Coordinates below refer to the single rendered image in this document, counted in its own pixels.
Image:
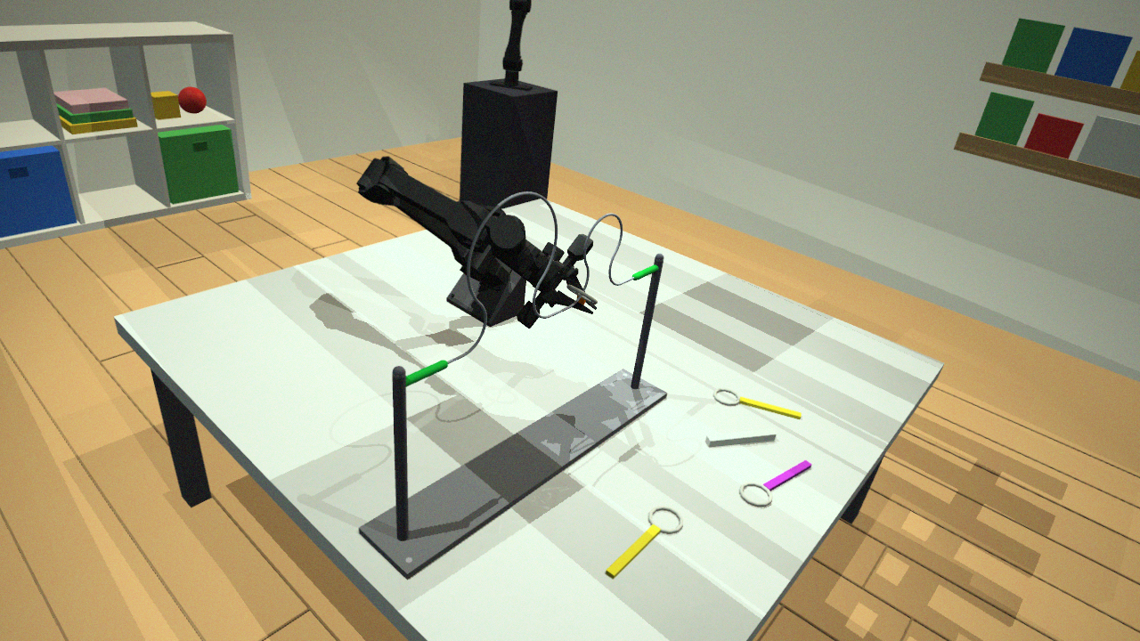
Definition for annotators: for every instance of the orange handle with grey loop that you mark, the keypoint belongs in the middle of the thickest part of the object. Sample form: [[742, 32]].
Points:
[[585, 297]]

